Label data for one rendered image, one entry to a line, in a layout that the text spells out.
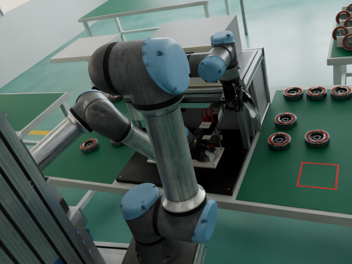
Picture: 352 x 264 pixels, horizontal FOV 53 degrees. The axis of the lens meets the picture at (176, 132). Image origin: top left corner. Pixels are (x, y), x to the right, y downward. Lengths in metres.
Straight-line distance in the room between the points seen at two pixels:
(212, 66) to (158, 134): 0.35
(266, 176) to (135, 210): 0.88
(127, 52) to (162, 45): 0.08
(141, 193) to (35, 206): 0.29
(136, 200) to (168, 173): 0.18
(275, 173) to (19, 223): 1.19
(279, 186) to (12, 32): 5.99
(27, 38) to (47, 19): 0.66
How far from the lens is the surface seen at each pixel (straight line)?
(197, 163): 1.79
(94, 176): 2.04
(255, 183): 1.67
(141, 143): 1.29
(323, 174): 1.69
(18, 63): 6.98
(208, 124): 1.80
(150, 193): 0.97
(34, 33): 7.31
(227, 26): 1.82
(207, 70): 1.07
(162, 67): 0.69
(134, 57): 0.72
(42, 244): 0.89
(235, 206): 1.62
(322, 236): 2.42
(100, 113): 1.23
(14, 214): 0.82
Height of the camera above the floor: 1.90
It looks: 33 degrees down
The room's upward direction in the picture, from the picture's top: 17 degrees counter-clockwise
